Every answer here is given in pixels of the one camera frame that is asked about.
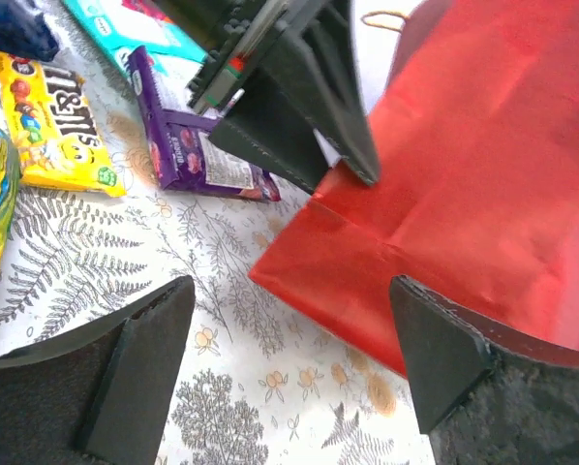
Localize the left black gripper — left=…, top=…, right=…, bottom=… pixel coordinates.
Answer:
left=153, top=1, right=381, bottom=194

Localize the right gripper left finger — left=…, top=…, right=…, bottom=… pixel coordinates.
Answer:
left=0, top=276, right=196, bottom=464

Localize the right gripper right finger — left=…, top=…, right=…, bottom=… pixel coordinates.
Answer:
left=389, top=276, right=579, bottom=464

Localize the teal snack packet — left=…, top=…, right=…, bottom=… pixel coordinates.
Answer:
left=64, top=1, right=205, bottom=78

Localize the purple chocolate bar wrapper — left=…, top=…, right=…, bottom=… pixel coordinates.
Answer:
left=127, top=46, right=281, bottom=202

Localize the red paper bag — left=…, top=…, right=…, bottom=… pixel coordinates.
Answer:
left=250, top=0, right=579, bottom=372

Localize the yellow snack bar wrapper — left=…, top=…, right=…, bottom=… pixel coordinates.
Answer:
left=0, top=51, right=126, bottom=198

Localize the blue Doritos chip bag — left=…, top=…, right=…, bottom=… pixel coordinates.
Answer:
left=0, top=0, right=59, bottom=62

